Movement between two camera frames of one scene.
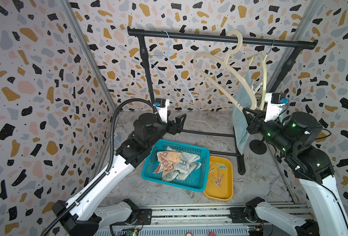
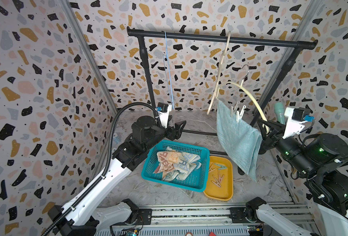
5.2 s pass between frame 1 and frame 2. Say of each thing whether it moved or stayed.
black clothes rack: stayed
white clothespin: moved
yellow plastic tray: stayed
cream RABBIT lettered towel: stayed
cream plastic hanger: moved
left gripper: moved
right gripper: moved
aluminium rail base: stayed
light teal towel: moved
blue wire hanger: moved
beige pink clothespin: stayed
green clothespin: stayed
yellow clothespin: stayed
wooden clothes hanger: moved
